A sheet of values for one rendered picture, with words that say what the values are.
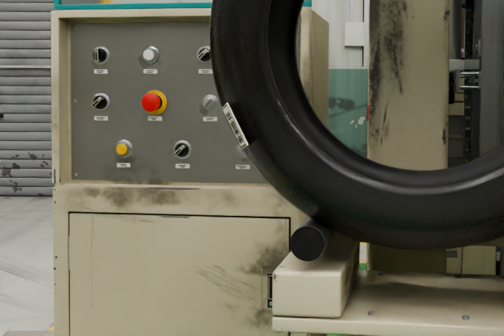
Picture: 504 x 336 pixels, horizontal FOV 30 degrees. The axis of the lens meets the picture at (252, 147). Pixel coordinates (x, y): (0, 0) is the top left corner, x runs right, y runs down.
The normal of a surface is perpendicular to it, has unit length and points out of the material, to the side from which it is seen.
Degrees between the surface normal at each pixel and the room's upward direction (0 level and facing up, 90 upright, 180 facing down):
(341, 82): 90
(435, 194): 100
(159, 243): 90
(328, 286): 90
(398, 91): 90
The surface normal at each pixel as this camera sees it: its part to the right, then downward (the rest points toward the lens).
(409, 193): -0.19, 0.23
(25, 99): -0.01, 0.05
